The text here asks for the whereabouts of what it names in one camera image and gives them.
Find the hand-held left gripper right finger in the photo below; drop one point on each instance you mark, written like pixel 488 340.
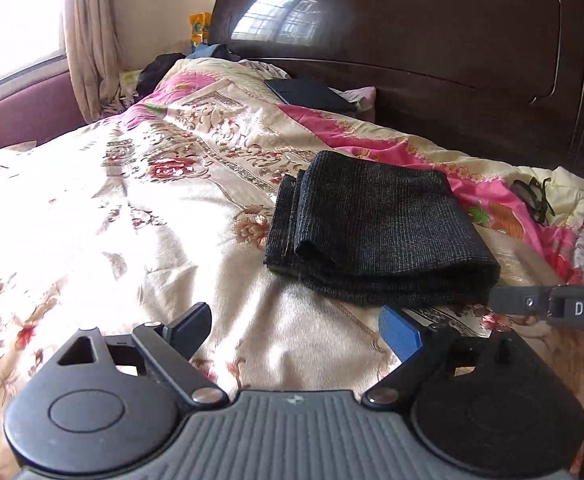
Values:
pixel 401 334

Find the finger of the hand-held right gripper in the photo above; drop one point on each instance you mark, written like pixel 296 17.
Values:
pixel 519 300

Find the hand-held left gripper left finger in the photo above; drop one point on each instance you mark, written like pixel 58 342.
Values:
pixel 192 329

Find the dark grey pants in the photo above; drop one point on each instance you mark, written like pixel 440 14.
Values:
pixel 382 230

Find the black eyeglasses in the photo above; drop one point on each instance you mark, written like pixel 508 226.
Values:
pixel 539 200

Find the beige floral bedspread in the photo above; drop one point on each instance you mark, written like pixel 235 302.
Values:
pixel 147 220

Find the pink pillow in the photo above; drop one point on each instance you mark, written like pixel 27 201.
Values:
pixel 362 96

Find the flat black box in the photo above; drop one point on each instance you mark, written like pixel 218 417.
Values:
pixel 307 92

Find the dark clothes heap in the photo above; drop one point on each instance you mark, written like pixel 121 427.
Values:
pixel 159 67

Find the maroon padded window ledge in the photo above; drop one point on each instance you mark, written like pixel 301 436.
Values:
pixel 22 115

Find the dark wooden headboard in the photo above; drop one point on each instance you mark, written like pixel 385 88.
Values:
pixel 422 35

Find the yellow packet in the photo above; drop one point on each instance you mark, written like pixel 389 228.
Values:
pixel 199 30

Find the beige curtain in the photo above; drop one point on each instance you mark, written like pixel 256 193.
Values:
pixel 94 40

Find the bright window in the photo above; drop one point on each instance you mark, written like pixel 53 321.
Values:
pixel 17 20

